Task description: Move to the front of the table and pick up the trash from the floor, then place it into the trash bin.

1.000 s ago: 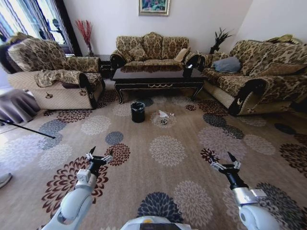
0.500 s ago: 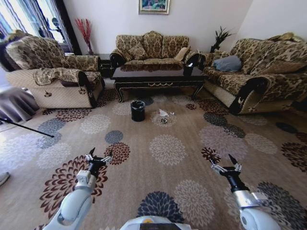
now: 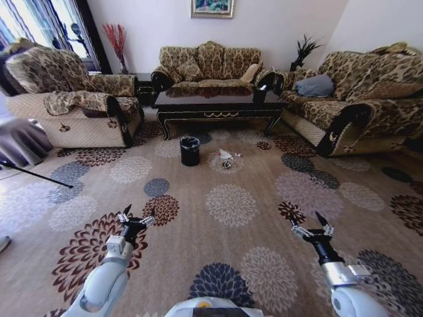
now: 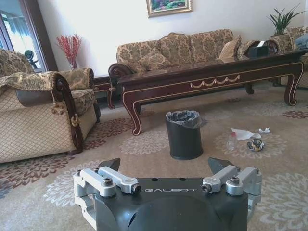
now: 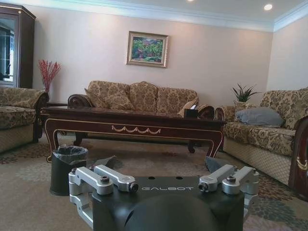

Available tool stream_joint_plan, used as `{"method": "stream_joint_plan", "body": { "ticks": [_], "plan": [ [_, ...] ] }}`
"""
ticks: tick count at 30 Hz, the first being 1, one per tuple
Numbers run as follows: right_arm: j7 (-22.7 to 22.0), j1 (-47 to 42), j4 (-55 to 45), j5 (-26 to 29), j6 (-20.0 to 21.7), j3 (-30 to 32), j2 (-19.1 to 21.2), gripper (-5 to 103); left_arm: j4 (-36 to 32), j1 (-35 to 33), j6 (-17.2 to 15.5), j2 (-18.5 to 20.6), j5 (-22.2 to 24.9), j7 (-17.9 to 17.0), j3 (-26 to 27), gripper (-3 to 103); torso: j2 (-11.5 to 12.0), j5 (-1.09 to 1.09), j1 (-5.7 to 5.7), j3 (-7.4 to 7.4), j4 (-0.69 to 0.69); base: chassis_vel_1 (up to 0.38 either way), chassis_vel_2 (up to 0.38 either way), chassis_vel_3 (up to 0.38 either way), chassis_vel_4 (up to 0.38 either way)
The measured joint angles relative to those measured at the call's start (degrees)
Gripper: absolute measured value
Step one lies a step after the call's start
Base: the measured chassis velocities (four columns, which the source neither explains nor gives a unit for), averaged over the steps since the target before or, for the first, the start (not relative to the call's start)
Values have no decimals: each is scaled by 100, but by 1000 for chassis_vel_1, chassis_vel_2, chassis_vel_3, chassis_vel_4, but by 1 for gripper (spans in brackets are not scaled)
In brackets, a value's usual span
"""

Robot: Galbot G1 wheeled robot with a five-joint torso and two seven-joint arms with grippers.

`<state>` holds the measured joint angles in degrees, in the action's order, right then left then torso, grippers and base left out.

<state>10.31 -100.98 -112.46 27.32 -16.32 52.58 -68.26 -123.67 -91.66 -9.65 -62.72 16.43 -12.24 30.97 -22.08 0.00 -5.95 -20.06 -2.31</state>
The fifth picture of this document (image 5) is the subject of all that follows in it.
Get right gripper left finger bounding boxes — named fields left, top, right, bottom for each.
left=68, top=155, right=139, bottom=224

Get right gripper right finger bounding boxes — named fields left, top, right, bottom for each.
left=198, top=156, right=259, bottom=210

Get black trash bin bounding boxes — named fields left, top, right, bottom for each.
left=50, top=144, right=88, bottom=195

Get grey bin liner bag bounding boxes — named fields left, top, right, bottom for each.
left=52, top=144, right=88, bottom=162

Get floral sofa with grey pillow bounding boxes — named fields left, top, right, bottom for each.
left=222, top=87, right=308, bottom=199

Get grey pillow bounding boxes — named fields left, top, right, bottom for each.
left=234, top=107, right=286, bottom=128

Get dark wood coffee table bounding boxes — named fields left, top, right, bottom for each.
left=40, top=106, right=227, bottom=158

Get dark wood side table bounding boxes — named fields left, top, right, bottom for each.
left=45, top=102, right=69, bottom=108

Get black tissue box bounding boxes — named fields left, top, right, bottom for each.
left=184, top=105, right=200, bottom=118

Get floral throw cushion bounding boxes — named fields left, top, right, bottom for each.
left=84, top=88, right=134, bottom=111

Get green potted plant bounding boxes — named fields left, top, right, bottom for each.
left=232, top=83, right=262, bottom=111

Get striped edge throw cushion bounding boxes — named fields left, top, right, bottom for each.
left=177, top=97, right=200, bottom=116

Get floral patterned armchair sofa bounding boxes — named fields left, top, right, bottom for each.
left=0, top=87, right=50, bottom=154

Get three-seat floral patterned sofa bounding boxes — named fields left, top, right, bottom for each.
left=68, top=80, right=238, bottom=121

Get red decorative branches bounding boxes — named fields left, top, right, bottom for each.
left=38, top=59, right=62, bottom=93

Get gold framed landscape painting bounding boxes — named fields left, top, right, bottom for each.
left=126, top=30, right=169, bottom=69

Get dark wood glass display cabinet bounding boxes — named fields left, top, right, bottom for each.
left=0, top=5, right=37, bottom=89

